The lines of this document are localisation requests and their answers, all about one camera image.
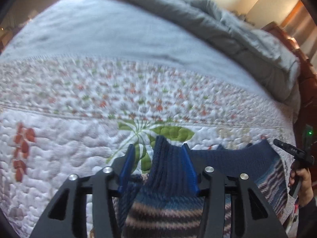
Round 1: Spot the blue striped knit sweater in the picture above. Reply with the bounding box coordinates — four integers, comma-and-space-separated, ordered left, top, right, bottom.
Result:
113, 135, 289, 238

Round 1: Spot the grey duvet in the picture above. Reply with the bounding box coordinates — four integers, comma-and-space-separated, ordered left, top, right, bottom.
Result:
82, 0, 301, 107

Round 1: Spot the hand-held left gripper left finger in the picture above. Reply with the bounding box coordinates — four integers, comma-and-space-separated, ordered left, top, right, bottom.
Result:
29, 144, 139, 238

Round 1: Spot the beige curtain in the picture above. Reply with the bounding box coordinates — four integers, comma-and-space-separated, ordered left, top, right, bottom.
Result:
280, 0, 317, 60

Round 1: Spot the floral quilted bedspread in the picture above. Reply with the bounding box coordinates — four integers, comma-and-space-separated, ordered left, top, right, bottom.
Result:
0, 55, 298, 238

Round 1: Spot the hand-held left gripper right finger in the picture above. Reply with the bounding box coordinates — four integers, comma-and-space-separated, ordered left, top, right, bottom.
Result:
181, 143, 289, 238

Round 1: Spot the person's right hand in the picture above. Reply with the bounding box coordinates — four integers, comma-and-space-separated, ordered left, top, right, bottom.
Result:
288, 162, 314, 207

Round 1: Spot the person's right forearm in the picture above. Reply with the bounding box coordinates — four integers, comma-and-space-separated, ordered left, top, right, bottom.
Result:
296, 196, 317, 238

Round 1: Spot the red wooden headboard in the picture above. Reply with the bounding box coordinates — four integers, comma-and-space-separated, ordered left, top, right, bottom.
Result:
263, 21, 317, 135

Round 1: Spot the bed with grey sheet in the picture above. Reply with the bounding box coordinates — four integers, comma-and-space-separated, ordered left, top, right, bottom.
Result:
0, 0, 257, 91

